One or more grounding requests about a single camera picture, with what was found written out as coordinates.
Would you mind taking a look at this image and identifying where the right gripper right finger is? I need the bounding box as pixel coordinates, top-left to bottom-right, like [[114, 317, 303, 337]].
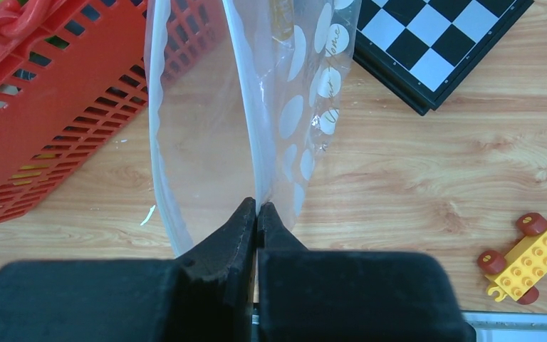
[[257, 203, 476, 341]]

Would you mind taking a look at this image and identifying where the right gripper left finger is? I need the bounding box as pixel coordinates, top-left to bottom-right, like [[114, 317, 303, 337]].
[[0, 197, 256, 341]]

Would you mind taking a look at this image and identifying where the clear polka dot zip bag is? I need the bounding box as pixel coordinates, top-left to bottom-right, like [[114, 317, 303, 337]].
[[144, 1, 360, 256]]

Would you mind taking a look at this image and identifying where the red plastic shopping basket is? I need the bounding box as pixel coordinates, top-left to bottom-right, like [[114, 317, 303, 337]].
[[0, 0, 149, 223]]

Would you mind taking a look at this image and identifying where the black white chessboard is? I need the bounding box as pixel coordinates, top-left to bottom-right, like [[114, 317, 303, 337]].
[[353, 0, 533, 115]]

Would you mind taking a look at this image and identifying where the yellow red toy block car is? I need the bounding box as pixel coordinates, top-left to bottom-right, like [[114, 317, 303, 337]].
[[477, 212, 547, 305]]

